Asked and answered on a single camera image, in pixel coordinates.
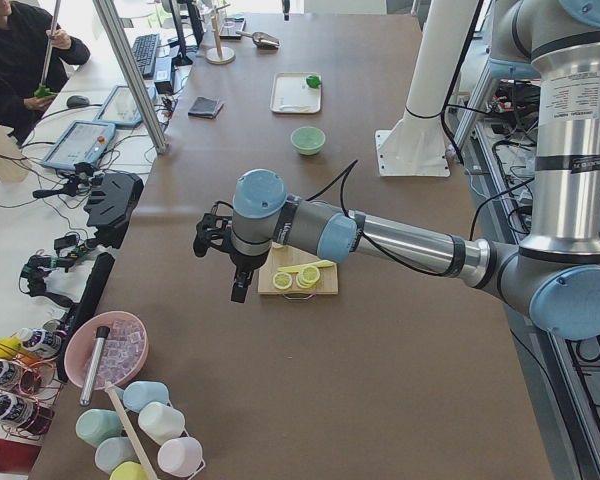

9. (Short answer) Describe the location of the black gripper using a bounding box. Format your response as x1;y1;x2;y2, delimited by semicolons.
230;238;268;303

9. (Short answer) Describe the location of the pink bowl with ice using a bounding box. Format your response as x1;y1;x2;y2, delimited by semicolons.
64;311;149;390

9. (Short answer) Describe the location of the light green bowl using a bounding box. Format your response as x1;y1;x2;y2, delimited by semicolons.
290;126;326;156

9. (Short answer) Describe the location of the lower lemon slice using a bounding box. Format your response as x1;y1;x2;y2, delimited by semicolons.
272;272;294;291

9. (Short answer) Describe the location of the upper lemon slice stack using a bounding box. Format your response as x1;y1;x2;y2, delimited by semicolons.
295;265;321;289

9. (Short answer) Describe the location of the yellow plastic knife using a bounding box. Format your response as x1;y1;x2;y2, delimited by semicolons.
277;260;335;273

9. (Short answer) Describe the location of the folded grey cloth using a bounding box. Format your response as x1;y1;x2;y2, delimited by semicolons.
188;96;224;119

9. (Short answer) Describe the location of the pastel cup rack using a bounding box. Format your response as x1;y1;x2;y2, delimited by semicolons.
75;382;206;479

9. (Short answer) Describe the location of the cream rabbit serving tray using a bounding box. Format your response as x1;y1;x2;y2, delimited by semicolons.
270;72;322;114

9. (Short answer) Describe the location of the far blue teach pendant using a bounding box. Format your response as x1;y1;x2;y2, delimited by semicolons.
94;85;142;129

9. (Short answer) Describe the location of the blue teach pendant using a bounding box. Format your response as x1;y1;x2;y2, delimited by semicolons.
94;85;142;129
40;120;116;171

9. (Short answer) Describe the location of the near blue teach pendant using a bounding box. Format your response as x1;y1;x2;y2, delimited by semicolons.
40;120;116;171

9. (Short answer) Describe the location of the green lime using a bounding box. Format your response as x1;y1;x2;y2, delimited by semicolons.
305;75;322;89

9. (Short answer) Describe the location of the wooden mug tree stand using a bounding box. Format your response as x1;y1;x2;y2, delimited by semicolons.
204;0;237;65

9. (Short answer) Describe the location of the black monitor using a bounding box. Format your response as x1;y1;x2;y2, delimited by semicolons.
169;0;206;67

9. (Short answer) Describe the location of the metal scoop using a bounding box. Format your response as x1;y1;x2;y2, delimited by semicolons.
236;30;280;50

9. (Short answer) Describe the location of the yellow lemon fruit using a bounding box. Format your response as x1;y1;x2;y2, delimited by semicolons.
0;337;21;360

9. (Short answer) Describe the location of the black keyboard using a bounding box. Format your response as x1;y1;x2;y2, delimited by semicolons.
131;33;160;79

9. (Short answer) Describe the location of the person in black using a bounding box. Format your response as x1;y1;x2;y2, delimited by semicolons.
0;1;91;142

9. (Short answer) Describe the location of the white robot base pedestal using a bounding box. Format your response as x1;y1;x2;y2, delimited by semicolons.
376;0;481;177

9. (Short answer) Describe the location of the aluminium frame post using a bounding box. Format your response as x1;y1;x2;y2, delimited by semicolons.
93;0;168;155

